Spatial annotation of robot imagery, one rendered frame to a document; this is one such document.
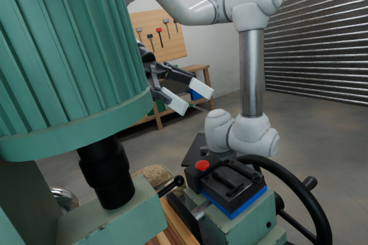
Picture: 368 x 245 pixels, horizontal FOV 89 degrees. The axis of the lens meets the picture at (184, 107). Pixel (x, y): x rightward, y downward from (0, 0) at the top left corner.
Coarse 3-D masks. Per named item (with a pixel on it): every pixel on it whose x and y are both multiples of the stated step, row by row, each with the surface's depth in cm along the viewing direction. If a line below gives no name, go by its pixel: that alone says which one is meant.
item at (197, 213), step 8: (168, 200) 37; (176, 200) 36; (208, 200) 38; (176, 208) 34; (184, 208) 34; (200, 208) 37; (184, 216) 32; (192, 216) 32; (200, 216) 36; (192, 224) 30; (192, 232) 31; (200, 240) 32
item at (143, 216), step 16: (144, 176) 33; (144, 192) 29; (80, 208) 28; (96, 208) 28; (128, 208) 26; (144, 208) 27; (160, 208) 29; (64, 224) 26; (80, 224) 25; (96, 224) 25; (112, 224) 25; (128, 224) 26; (144, 224) 28; (160, 224) 29; (64, 240) 24; (80, 240) 23; (96, 240) 24; (112, 240) 25; (128, 240) 27; (144, 240) 28
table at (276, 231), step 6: (168, 180) 56; (156, 186) 55; (162, 186) 54; (180, 198) 49; (186, 204) 46; (276, 228) 39; (204, 234) 38; (270, 234) 38; (276, 234) 38; (282, 234) 38; (204, 240) 37; (210, 240) 37; (264, 240) 38; (270, 240) 37; (276, 240) 37; (282, 240) 38
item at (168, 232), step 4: (168, 224) 36; (168, 228) 36; (164, 232) 35; (168, 232) 35; (172, 232) 35; (168, 236) 34; (172, 236) 34; (176, 236) 34; (172, 240) 33; (176, 240) 33; (172, 244) 32; (176, 244) 32; (180, 244) 32
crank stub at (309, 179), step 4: (308, 176) 46; (304, 180) 45; (308, 180) 44; (312, 180) 44; (316, 180) 45; (304, 184) 44; (308, 184) 44; (312, 184) 44; (316, 184) 44; (308, 188) 43; (312, 188) 44
